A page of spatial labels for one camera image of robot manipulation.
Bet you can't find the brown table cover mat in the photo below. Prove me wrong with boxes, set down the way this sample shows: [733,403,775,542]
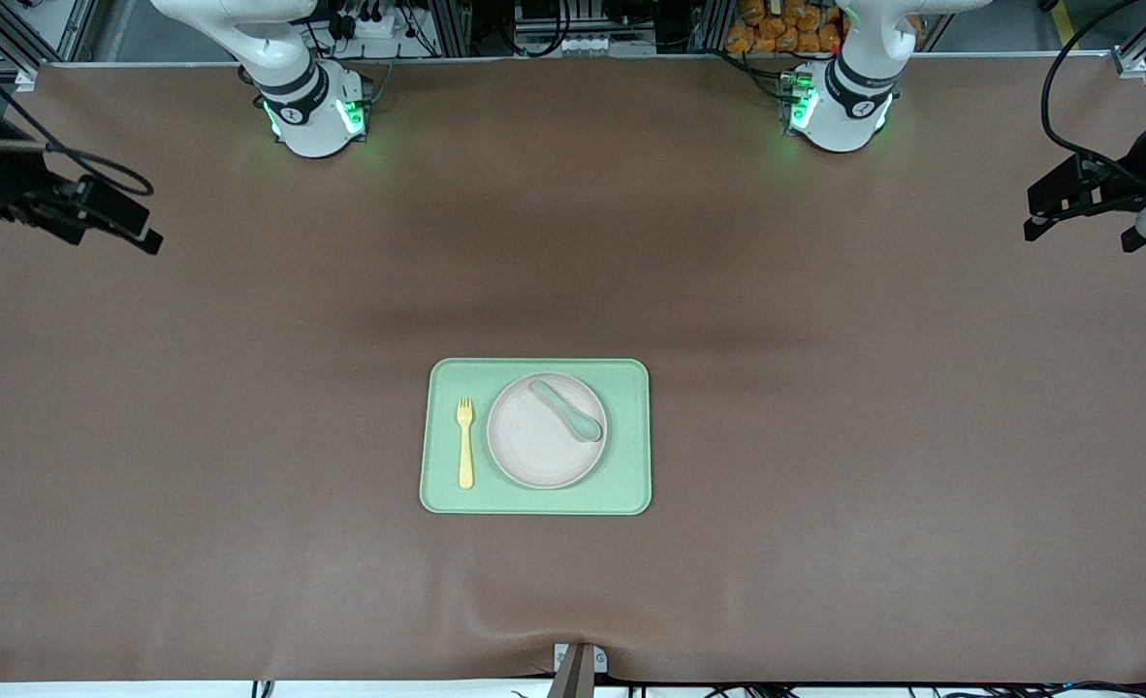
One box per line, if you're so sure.
[0,53,1146,685]

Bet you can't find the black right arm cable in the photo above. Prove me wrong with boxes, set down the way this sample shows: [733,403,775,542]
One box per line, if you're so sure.
[0,37,155,197]

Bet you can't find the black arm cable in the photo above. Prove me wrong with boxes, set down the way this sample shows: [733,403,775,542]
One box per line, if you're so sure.
[0,37,155,197]
[1039,0,1146,183]

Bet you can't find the metal table clamp bracket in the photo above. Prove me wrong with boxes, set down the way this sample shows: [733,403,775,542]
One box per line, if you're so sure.
[546,642,610,698]

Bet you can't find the teal plastic spoon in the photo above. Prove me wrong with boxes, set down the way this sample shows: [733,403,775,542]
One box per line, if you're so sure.
[527,377,605,445]

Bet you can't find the white speckled round plate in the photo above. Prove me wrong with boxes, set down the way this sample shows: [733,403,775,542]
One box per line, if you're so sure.
[486,372,611,491]

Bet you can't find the orange snack bags pile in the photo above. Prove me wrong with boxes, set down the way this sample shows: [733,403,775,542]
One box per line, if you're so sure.
[725,0,850,56]

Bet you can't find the yellow plastic fork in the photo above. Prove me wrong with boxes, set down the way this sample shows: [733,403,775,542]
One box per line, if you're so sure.
[455,396,478,492]

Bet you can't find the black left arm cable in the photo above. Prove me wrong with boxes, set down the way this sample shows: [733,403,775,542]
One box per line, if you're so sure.
[1039,0,1146,183]

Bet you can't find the white power strip with plugs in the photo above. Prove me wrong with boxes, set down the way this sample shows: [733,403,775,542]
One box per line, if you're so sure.
[329,0,417,42]

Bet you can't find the mint green rectangular tray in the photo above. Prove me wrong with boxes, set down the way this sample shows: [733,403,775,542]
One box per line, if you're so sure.
[420,358,653,516]

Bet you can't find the long white power strip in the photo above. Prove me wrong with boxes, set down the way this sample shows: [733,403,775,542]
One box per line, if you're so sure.
[523,35,658,58]

